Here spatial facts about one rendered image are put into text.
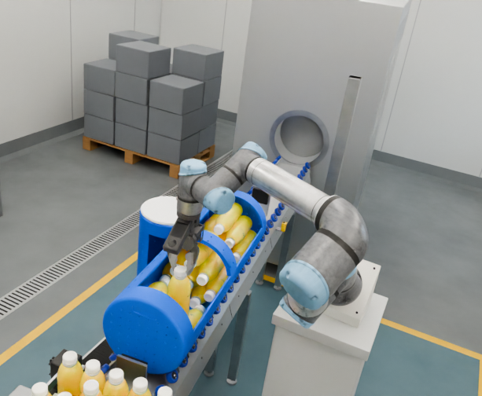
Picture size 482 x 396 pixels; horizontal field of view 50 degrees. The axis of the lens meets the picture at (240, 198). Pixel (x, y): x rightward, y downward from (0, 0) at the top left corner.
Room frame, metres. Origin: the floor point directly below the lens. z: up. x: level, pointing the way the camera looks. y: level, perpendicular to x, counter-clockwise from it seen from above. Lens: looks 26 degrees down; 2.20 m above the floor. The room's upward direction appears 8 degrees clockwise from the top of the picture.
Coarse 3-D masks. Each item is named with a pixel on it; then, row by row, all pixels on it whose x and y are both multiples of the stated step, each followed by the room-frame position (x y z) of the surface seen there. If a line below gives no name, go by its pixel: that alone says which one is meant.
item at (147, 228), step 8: (144, 224) 2.05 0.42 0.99; (152, 224) 2.02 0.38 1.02; (144, 232) 2.05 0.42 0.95; (152, 232) 2.02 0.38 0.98; (160, 232) 2.01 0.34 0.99; (168, 232) 2.01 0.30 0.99; (144, 240) 2.05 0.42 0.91; (152, 240) 2.25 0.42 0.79; (160, 240) 2.27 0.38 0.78; (144, 248) 2.04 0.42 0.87; (152, 248) 2.25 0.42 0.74; (160, 248) 2.28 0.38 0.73; (144, 256) 2.04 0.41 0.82; (152, 256) 2.25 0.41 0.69; (144, 264) 2.04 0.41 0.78
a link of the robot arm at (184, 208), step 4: (180, 200) 1.30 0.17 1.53; (180, 204) 1.30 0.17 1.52; (184, 204) 1.29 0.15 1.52; (188, 204) 1.29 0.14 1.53; (192, 204) 1.29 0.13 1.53; (196, 204) 1.29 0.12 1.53; (200, 204) 1.30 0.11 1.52; (180, 208) 1.29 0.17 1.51; (184, 208) 1.29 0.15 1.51; (188, 208) 1.29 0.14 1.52; (192, 208) 1.29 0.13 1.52; (196, 208) 1.29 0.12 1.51; (200, 208) 1.31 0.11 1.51; (180, 212) 1.29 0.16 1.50; (184, 212) 1.29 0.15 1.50; (188, 212) 1.29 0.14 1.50; (192, 212) 1.29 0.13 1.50; (196, 212) 1.30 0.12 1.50; (200, 212) 1.31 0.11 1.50
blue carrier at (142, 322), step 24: (240, 192) 2.03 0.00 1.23; (264, 216) 2.00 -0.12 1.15; (216, 240) 1.62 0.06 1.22; (240, 264) 1.66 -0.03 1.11; (144, 288) 1.27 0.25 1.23; (120, 312) 1.23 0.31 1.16; (144, 312) 1.21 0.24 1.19; (168, 312) 1.20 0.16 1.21; (120, 336) 1.23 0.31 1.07; (144, 336) 1.21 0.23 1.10; (168, 336) 1.18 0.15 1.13; (192, 336) 1.22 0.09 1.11; (144, 360) 1.20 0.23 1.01; (168, 360) 1.18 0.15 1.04
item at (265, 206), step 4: (252, 188) 2.45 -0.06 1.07; (256, 188) 2.44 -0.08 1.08; (252, 192) 2.43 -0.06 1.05; (256, 192) 2.43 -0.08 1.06; (260, 192) 2.42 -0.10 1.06; (264, 192) 2.42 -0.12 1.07; (252, 196) 2.43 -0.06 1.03; (256, 196) 2.43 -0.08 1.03; (260, 196) 2.42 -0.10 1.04; (264, 196) 2.41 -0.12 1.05; (268, 196) 2.42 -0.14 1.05; (256, 200) 2.43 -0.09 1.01; (260, 200) 2.42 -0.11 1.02; (264, 200) 2.41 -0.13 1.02; (268, 200) 2.42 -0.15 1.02; (260, 204) 2.44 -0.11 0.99; (264, 204) 2.43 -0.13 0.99; (268, 204) 2.42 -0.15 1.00; (264, 208) 2.43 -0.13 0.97; (268, 208) 2.44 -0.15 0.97; (264, 212) 2.43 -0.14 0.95
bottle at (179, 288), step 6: (174, 276) 1.29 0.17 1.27; (186, 276) 1.30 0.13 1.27; (174, 282) 1.28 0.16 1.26; (180, 282) 1.28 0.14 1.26; (186, 282) 1.29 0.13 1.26; (168, 288) 1.29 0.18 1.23; (174, 288) 1.27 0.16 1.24; (180, 288) 1.27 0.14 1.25; (186, 288) 1.28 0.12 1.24; (168, 294) 1.28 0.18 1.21; (174, 294) 1.27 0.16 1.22; (180, 294) 1.27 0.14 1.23; (186, 294) 1.28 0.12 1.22; (180, 300) 1.27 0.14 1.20; (186, 300) 1.28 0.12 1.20; (186, 306) 1.28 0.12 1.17; (186, 312) 1.29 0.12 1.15
